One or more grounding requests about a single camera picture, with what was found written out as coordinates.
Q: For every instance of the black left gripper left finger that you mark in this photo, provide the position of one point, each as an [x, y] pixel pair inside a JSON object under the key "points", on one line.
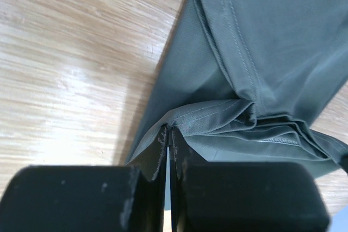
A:
{"points": [[90, 198]]}

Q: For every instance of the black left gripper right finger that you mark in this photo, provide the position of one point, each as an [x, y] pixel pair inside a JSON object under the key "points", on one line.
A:
{"points": [[241, 196]]}

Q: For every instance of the grey t shirt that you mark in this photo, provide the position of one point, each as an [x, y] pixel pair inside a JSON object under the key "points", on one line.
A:
{"points": [[243, 80]]}

